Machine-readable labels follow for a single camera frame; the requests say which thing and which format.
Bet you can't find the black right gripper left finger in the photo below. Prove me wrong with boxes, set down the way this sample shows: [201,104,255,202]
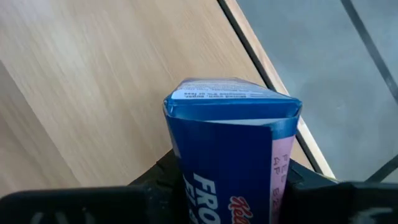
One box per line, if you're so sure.
[129,148,189,224]

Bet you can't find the blue and pink cereal box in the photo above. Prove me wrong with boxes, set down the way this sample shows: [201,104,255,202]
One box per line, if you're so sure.
[162,77,303,224]

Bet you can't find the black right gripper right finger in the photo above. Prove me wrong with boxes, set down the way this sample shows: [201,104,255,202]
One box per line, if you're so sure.
[279,158,345,224]

